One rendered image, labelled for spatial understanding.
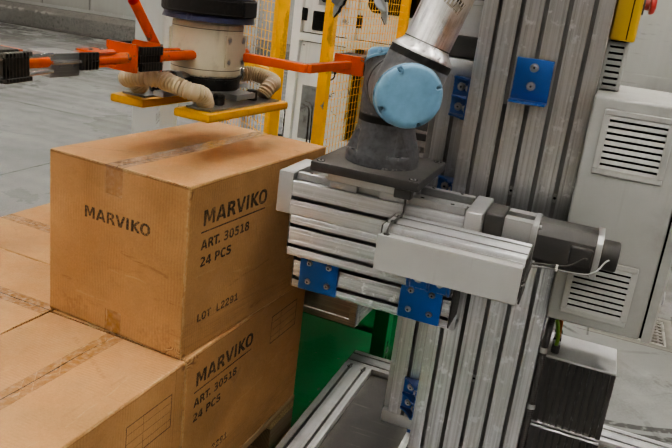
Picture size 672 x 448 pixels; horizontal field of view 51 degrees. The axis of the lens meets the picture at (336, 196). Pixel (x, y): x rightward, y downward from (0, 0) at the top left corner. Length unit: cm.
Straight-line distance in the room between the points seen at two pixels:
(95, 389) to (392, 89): 84
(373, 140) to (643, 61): 941
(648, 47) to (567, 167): 920
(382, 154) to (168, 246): 50
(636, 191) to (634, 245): 11
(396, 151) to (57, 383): 82
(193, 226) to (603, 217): 83
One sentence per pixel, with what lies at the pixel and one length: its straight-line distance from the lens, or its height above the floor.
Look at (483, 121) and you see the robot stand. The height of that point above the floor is 114.
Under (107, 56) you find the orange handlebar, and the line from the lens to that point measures 149.
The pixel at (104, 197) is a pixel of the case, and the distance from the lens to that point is 163.
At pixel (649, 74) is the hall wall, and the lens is 1069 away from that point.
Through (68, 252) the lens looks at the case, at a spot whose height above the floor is 71.
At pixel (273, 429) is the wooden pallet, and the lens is 222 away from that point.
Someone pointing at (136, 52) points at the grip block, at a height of 119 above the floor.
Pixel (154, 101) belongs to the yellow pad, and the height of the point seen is 106.
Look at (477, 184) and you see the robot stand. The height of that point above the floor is 100.
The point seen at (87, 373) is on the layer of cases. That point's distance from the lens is 159.
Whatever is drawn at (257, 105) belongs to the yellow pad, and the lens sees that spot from 175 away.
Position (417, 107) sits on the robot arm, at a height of 119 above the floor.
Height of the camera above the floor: 136
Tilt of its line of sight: 16 degrees down
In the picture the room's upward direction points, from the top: 7 degrees clockwise
